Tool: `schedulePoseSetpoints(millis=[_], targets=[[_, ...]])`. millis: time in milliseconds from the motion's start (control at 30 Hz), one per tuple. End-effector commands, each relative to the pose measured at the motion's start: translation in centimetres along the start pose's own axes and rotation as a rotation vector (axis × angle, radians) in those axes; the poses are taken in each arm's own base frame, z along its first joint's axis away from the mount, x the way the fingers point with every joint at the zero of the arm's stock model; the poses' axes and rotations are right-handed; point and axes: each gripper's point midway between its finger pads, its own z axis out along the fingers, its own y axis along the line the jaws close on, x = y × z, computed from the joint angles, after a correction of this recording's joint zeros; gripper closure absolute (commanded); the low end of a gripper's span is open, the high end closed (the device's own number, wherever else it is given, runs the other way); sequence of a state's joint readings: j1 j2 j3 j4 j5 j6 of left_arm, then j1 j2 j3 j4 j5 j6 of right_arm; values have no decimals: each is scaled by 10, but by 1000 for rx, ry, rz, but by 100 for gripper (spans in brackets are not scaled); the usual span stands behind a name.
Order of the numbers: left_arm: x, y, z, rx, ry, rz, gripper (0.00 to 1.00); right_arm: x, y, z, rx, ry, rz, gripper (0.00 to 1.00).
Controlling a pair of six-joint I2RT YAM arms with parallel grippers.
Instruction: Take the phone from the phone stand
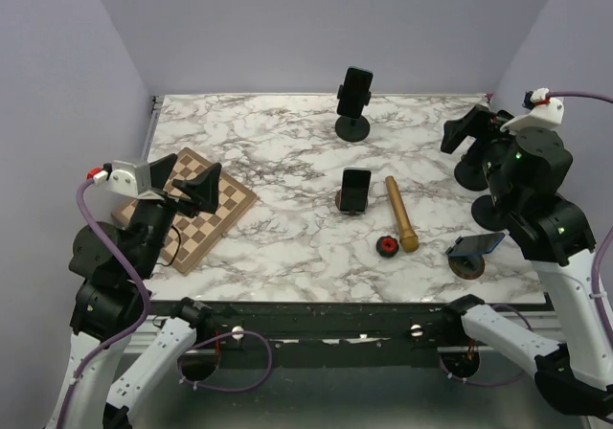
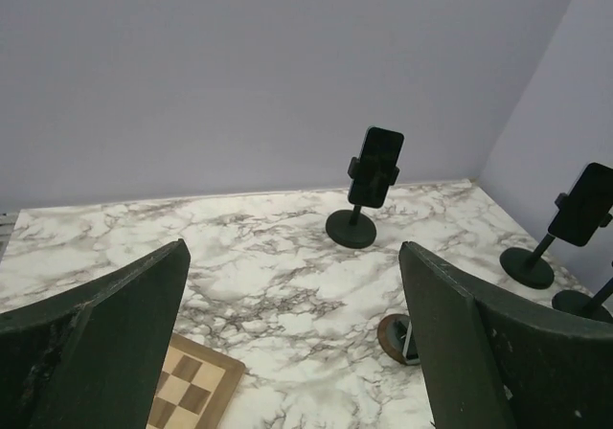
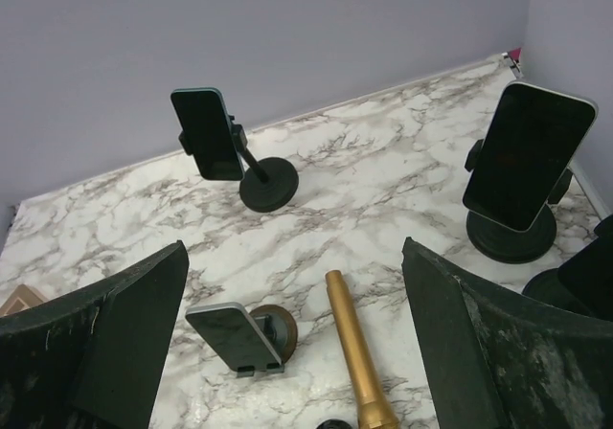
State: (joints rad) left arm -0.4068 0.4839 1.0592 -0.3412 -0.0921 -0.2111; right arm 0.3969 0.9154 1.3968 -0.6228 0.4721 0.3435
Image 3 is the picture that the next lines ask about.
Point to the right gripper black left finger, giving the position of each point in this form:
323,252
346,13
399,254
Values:
94,358

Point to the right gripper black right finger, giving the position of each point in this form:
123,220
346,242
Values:
497,359

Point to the dark phone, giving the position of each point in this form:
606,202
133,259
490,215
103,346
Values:
218,325

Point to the black round-base clamp stand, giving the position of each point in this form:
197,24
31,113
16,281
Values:
267,184

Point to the black phone teal edge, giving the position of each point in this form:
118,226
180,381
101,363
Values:
207,133

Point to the black stand far right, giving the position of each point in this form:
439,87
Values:
547,288

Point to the black round-base stand right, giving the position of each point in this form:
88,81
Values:
512,242

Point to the wooden disc phone stand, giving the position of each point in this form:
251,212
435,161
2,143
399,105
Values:
266,341

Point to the black phone silver edge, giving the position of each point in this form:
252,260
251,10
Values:
533,136

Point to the wooden chessboard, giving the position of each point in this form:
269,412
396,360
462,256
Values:
22,298

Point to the black red round cap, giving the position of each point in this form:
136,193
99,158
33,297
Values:
334,423

